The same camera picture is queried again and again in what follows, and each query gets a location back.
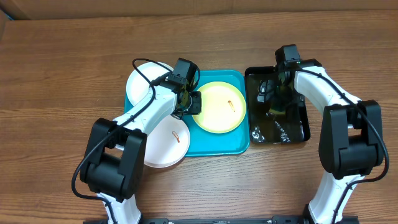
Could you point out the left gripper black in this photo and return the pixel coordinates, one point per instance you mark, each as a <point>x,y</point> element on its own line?
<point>197,109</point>

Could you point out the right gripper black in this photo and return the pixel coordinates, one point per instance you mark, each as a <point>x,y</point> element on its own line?
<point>300,104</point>

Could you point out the green yellow sponge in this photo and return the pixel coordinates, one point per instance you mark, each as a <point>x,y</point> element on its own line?
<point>277,109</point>

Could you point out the yellow plate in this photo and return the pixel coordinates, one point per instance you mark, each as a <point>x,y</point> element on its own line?
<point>223,107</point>

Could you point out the white plate with ketchup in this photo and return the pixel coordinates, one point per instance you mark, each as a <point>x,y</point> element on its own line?
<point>167,144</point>

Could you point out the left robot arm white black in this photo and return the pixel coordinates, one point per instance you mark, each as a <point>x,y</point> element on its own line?
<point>112,167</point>

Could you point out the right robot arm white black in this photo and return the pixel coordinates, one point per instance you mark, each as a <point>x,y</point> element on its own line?
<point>351,143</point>

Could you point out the black water tray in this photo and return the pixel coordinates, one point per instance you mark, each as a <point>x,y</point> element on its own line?
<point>268,128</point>

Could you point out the teal plastic tray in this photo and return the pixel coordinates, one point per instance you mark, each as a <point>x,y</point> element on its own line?
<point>204,143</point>

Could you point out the white plate upper left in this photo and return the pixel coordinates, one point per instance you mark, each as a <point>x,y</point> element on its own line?
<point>137,87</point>

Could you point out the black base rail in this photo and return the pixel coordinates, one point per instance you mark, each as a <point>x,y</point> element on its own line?
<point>274,220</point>

